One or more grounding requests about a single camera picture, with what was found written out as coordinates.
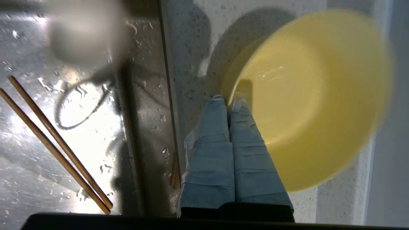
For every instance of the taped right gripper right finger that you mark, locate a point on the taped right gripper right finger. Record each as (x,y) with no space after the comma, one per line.
(252,172)

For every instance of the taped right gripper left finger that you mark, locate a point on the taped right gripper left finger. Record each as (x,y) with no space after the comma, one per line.
(209,159)

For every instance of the yellow plastic bowl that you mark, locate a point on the yellow plastic bowl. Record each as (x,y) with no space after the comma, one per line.
(303,105)

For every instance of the pale pink bowl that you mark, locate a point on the pale pink bowl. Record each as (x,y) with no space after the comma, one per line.
(83,32)

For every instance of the stainless steel sink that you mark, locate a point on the stainless steel sink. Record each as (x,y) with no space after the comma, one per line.
(32,159)

